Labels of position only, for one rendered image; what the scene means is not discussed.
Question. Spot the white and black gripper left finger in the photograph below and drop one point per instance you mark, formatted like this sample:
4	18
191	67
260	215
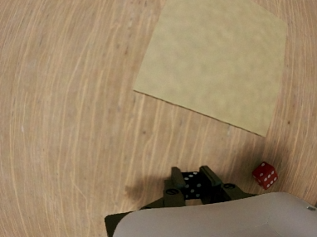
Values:
172	197

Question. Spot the beige square mat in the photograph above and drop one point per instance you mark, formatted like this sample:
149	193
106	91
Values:
221	58

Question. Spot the black die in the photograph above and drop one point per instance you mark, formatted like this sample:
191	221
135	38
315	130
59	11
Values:
194	185

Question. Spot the red die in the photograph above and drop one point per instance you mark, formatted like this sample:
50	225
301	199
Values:
265	175

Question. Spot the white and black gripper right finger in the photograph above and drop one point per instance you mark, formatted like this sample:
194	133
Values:
214	191

